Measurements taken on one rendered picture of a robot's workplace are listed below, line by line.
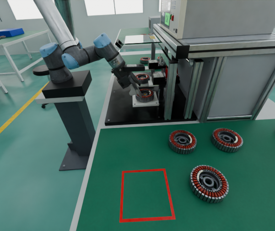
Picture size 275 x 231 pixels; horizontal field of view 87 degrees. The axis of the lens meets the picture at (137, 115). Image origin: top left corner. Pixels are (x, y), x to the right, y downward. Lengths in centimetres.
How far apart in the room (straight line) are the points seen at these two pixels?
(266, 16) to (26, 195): 190
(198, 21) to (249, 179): 60
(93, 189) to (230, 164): 50
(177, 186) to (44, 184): 131
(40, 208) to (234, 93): 153
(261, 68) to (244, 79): 6
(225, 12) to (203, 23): 8
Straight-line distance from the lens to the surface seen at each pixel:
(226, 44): 65
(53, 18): 85
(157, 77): 81
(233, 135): 74
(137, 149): 63
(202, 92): 73
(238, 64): 72
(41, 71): 245
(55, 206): 150
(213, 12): 72
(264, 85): 84
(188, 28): 70
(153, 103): 83
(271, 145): 83
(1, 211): 173
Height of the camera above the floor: 124
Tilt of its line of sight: 38 degrees down
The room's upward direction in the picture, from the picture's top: 3 degrees counter-clockwise
